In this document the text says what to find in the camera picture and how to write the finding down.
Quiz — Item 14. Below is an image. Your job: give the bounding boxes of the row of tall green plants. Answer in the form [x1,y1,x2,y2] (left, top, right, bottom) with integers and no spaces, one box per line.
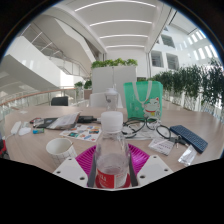
[146,58,224,111]

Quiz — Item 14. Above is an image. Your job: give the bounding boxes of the clear flask with white lid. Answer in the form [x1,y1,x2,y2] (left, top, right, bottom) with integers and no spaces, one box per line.
[104,87,119,112]

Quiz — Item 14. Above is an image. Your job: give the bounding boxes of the white computer mouse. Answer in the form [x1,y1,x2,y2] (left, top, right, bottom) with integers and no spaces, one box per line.
[18,126,33,137]

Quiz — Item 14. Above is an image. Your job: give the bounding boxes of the brown paper booklet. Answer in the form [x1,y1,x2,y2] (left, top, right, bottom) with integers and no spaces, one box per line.
[46,112,82,131]

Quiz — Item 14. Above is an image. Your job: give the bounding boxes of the dark blue keyboard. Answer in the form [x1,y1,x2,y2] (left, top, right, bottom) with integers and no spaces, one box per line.
[169,124,209,155]

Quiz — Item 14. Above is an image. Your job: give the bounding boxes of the black tablet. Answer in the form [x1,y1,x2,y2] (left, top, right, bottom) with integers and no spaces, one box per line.
[33,117,59,129]

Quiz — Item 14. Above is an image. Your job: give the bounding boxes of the colourful sticker sheet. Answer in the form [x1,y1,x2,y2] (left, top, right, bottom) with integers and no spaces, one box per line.
[59,123,103,143]

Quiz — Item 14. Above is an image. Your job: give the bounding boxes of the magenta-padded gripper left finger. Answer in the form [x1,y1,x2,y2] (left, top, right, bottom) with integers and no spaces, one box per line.
[53,144,98,188]

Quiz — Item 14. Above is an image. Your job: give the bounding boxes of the green tote bag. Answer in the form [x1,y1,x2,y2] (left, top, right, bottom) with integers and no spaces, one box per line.
[123,80,164,121]

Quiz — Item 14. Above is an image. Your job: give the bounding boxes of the black power bank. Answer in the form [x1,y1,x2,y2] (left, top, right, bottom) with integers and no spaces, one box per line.
[77,115,98,124]

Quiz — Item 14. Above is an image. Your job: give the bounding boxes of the white chair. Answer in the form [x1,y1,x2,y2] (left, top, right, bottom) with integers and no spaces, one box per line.
[88,91,124,109]

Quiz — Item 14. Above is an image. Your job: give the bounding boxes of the clear plastic bag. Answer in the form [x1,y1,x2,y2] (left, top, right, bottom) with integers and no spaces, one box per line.
[177,144,198,167]

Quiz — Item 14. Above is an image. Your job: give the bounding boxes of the black chair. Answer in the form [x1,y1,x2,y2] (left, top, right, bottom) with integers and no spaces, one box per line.
[50,96,70,107]

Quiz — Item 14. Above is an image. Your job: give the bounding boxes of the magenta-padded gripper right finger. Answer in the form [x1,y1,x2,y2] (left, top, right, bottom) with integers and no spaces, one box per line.
[127,143,174,188]

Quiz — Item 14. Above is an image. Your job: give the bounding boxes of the white cabinet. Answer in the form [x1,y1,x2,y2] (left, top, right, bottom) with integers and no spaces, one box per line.
[90,65,138,108]

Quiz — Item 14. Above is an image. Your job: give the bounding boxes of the white grid-pattern cup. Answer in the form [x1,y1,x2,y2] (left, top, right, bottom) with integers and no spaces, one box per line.
[45,137,78,168]

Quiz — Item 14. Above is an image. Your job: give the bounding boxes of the tangle of black cables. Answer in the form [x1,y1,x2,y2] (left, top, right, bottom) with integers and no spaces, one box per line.
[121,116,188,148]

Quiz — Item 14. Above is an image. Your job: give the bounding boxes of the clear red-labelled water bottle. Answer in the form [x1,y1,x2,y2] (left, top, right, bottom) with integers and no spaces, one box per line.
[94,110,132,190]

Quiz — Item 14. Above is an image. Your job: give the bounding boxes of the leafy green cabinet plants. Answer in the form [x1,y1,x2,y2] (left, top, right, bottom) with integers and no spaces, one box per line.
[90,58,139,70]

